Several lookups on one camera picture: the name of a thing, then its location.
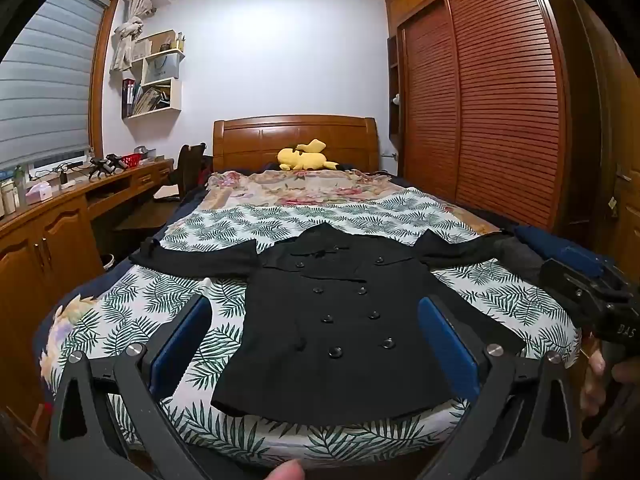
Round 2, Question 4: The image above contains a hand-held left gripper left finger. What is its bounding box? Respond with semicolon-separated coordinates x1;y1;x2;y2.
47;294;241;480

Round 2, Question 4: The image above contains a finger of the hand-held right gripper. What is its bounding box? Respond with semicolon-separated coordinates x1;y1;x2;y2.
541;259;601;301
562;249;618;279

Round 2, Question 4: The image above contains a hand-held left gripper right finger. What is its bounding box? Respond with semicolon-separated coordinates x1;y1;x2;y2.
405;296;583;480

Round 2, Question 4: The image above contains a black double-breasted coat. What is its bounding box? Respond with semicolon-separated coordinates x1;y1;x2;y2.
129;222;546;427

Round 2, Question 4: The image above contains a person's right hand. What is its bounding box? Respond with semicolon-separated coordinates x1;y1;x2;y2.
581;350;640;417

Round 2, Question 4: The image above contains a person's left hand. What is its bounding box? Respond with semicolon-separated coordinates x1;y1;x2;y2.
265;460;306;480

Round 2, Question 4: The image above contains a folded grey cloth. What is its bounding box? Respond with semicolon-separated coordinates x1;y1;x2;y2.
492;236;546;283

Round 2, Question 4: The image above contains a wooden door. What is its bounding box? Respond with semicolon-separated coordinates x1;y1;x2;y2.
572;0;640;266

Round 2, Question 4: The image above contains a wooden desk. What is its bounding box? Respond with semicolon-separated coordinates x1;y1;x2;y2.
0;157;177;411

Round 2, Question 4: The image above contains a dark wooden chair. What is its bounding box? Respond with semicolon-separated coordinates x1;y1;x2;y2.
172;142;209;202

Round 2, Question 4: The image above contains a wooden louvred wardrobe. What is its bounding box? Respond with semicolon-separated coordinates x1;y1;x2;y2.
384;0;577;235

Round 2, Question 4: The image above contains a black tripod device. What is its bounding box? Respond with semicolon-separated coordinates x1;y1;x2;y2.
88;153;126;182

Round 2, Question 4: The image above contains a floral blanket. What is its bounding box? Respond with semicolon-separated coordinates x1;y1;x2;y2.
200;169;417;212

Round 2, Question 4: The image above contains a wooden bed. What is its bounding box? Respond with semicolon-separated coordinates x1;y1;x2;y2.
30;115;583;468

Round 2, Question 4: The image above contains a yellow plush toy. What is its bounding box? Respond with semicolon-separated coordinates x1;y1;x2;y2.
277;138;339;172

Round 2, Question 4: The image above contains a row of books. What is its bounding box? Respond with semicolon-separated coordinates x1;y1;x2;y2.
122;79;173;117

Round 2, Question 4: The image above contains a grey paper bag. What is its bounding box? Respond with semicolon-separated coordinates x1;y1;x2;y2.
145;54;181;85

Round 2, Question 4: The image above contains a grey window blind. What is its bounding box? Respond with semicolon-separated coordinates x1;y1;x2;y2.
0;0;109;171

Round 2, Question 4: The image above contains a tied beige curtain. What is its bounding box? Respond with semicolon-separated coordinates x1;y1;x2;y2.
110;0;159;74

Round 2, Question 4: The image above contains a white wall shelf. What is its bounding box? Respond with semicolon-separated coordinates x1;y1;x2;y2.
121;30;186;121

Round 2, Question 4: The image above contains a wooden window frame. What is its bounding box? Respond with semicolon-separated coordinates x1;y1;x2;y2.
0;0;121;173

